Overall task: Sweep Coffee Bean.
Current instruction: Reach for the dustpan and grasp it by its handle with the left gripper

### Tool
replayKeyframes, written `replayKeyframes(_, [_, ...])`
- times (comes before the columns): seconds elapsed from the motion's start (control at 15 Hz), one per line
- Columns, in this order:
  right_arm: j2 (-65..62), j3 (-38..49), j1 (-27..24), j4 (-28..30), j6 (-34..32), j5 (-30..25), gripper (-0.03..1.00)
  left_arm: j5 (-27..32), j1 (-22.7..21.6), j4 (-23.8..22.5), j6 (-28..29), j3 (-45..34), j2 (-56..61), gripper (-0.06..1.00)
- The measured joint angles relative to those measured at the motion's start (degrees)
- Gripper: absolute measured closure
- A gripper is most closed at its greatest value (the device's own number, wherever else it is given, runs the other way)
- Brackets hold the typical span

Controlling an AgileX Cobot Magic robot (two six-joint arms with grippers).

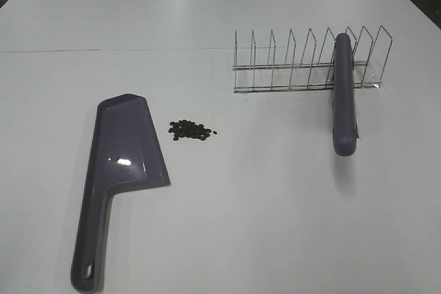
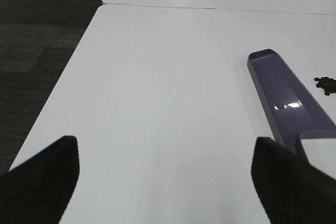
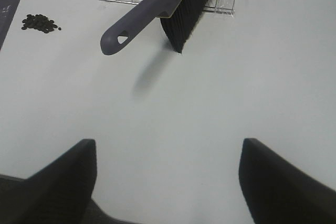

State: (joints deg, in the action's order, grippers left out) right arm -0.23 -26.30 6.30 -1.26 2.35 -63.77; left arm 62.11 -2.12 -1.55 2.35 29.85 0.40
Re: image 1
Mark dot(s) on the pile of coffee beans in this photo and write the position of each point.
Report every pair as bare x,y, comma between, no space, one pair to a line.
189,129

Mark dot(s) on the purple plastic dustpan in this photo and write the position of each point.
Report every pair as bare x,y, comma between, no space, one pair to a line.
125,155

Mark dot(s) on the purple hand brush black bristles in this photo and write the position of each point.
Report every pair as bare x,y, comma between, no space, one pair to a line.
345,129

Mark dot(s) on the chrome wire dish rack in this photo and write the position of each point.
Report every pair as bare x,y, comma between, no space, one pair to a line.
306,62

